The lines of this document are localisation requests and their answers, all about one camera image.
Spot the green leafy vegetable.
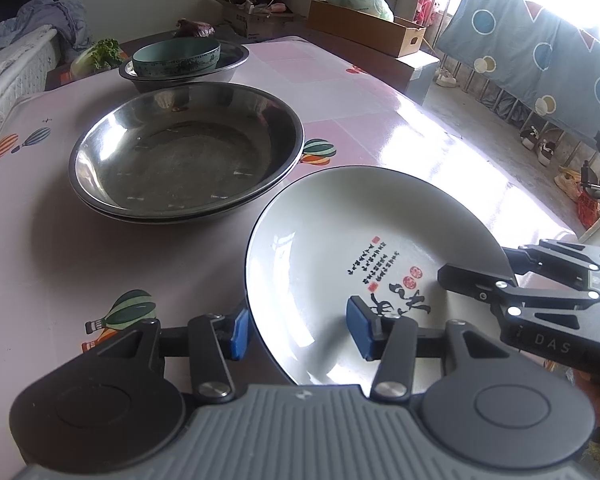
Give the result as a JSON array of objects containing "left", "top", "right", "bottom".
[{"left": 70, "top": 38, "right": 128, "bottom": 80}]

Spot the blue circle-patterned hanging blanket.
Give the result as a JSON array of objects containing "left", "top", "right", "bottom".
[{"left": 437, "top": 0, "right": 600, "bottom": 146}]

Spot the large brown cardboard box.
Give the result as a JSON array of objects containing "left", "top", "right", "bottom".
[{"left": 284, "top": 22, "right": 440, "bottom": 105}]

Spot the open shallow cardboard box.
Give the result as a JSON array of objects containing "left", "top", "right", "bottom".
[{"left": 306, "top": 0, "right": 426, "bottom": 58}]

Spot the red onion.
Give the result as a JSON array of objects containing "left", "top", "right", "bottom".
[{"left": 173, "top": 18, "right": 215, "bottom": 38}]

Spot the white mattress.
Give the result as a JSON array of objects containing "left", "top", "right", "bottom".
[{"left": 0, "top": 25, "right": 61, "bottom": 127}]

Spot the pink balloon tablecloth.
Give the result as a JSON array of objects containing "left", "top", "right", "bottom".
[{"left": 0, "top": 34, "right": 577, "bottom": 406}]

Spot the small steel bowl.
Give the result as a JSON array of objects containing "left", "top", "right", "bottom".
[{"left": 118, "top": 39, "right": 251, "bottom": 94}]

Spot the cluttered cardboard box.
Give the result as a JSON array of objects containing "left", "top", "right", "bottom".
[{"left": 212, "top": 0, "right": 298, "bottom": 41}]

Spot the grey-blue clothes pile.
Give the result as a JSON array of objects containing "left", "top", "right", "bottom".
[{"left": 0, "top": 0, "right": 92, "bottom": 53}]

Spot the white ceramic calligraphy plate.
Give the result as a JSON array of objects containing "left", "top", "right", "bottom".
[{"left": 245, "top": 166, "right": 510, "bottom": 389}]

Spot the teal ceramic bowl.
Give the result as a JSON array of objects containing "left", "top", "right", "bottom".
[{"left": 132, "top": 37, "right": 221, "bottom": 78}]

